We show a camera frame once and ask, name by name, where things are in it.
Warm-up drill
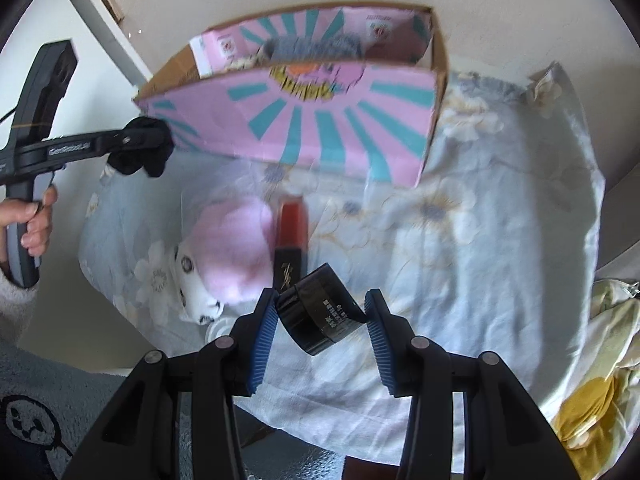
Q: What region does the person's left hand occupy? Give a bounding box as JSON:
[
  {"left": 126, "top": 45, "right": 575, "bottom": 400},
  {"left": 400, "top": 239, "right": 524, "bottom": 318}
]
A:
[{"left": 0, "top": 185, "right": 58, "bottom": 278}]

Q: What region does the black sock ball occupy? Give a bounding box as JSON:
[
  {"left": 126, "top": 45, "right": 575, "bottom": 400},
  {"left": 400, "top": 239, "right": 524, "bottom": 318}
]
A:
[{"left": 107, "top": 133, "right": 175, "bottom": 178}]

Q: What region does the black cosmetic jar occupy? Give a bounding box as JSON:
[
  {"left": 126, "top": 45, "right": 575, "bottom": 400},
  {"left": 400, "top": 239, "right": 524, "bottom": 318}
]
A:
[{"left": 276, "top": 263, "right": 367, "bottom": 356}]

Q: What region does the floral light blue pillow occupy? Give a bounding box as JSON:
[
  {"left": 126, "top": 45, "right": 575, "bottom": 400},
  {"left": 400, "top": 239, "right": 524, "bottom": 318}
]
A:
[{"left": 79, "top": 62, "right": 606, "bottom": 476}]

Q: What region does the floral yellow green blanket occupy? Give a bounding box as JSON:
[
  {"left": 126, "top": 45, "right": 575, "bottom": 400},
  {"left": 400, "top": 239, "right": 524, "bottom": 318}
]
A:
[{"left": 552, "top": 278, "right": 639, "bottom": 456}]

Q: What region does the grey blue plush cloth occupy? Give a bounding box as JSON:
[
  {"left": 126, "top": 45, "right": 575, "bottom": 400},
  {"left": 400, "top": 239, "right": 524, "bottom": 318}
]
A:
[{"left": 259, "top": 34, "right": 363, "bottom": 62}]

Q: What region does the pink fluffy sock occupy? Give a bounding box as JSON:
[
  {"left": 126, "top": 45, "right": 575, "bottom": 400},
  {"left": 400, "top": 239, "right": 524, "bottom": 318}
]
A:
[{"left": 184, "top": 202, "right": 273, "bottom": 307}]

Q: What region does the red lipstick black cap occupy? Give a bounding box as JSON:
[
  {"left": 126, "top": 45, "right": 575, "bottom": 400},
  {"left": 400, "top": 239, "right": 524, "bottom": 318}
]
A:
[{"left": 273, "top": 196, "right": 309, "bottom": 292}]

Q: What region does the cardboard box pink lining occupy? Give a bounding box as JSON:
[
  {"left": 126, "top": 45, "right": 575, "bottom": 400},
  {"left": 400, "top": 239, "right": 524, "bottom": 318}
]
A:
[{"left": 136, "top": 2, "right": 448, "bottom": 188}]

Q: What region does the clear packaged face mask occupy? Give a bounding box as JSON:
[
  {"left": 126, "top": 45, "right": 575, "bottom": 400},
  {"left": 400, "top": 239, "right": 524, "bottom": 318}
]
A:
[{"left": 180, "top": 157, "right": 277, "bottom": 247}]

